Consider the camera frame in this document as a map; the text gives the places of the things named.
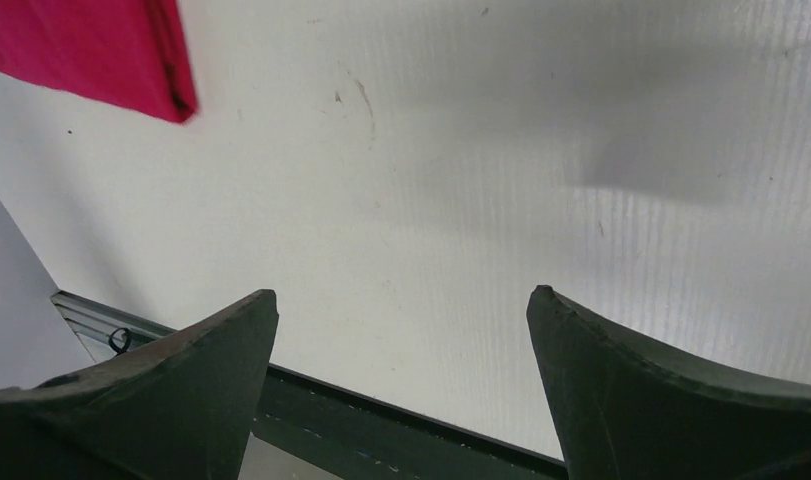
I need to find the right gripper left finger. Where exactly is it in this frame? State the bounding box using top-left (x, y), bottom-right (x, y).
top-left (0, 290), bottom-right (279, 479)

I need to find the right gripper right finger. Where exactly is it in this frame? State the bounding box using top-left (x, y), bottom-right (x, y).
top-left (526, 285), bottom-right (811, 479)

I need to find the red t shirt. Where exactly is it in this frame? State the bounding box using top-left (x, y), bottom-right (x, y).
top-left (0, 0), bottom-right (199, 124)

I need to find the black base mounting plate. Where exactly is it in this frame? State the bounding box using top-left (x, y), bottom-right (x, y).
top-left (251, 366), bottom-right (568, 479)

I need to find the aluminium frame rail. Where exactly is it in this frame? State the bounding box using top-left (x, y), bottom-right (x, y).
top-left (50, 291), bottom-right (175, 362)

